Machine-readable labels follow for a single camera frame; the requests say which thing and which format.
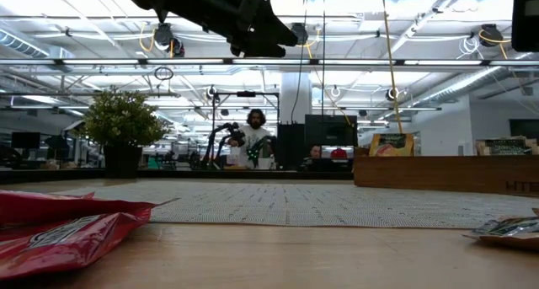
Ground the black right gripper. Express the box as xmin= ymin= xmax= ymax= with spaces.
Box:
xmin=511 ymin=0 xmax=539 ymax=53

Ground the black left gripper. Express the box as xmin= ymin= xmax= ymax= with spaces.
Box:
xmin=117 ymin=0 xmax=298 ymax=58

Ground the yellow tea packet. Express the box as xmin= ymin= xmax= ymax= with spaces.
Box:
xmin=368 ymin=132 xmax=416 ymax=158

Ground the wooden tea organizer box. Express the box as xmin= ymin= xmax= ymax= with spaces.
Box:
xmin=352 ymin=147 xmax=539 ymax=197

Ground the red tea packet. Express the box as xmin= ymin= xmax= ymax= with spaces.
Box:
xmin=0 ymin=190 xmax=181 ymax=227
xmin=0 ymin=208 xmax=152 ymax=281

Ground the white square column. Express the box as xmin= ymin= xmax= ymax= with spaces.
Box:
xmin=280 ymin=72 xmax=313 ymax=125

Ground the person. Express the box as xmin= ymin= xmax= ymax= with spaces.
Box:
xmin=233 ymin=108 xmax=278 ymax=171
xmin=299 ymin=144 xmax=324 ymax=172

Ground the black tall box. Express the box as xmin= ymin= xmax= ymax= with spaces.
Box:
xmin=276 ymin=123 xmax=307 ymax=171

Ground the black computer monitor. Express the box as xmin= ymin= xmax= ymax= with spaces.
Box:
xmin=304 ymin=114 xmax=359 ymax=147

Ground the green plant in black pot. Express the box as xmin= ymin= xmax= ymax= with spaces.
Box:
xmin=79 ymin=89 xmax=169 ymax=179

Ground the grey woven placemat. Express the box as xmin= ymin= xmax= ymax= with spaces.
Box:
xmin=54 ymin=179 xmax=539 ymax=230

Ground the small black monitor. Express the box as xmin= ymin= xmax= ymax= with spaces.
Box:
xmin=10 ymin=131 xmax=42 ymax=150

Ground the black ceiling cord reel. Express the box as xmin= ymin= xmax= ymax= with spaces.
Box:
xmin=290 ymin=22 xmax=310 ymax=46
xmin=153 ymin=22 xmax=186 ymax=58
xmin=479 ymin=23 xmax=505 ymax=48

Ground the background black rig frame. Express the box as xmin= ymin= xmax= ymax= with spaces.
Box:
xmin=211 ymin=90 xmax=280 ymax=171

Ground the dark wall screen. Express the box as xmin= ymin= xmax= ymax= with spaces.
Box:
xmin=508 ymin=119 xmax=539 ymax=141

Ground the yellow power cable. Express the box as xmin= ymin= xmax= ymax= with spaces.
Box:
xmin=380 ymin=0 xmax=405 ymax=135

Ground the black aluminium table frame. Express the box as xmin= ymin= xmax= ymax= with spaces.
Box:
xmin=0 ymin=167 xmax=355 ymax=181

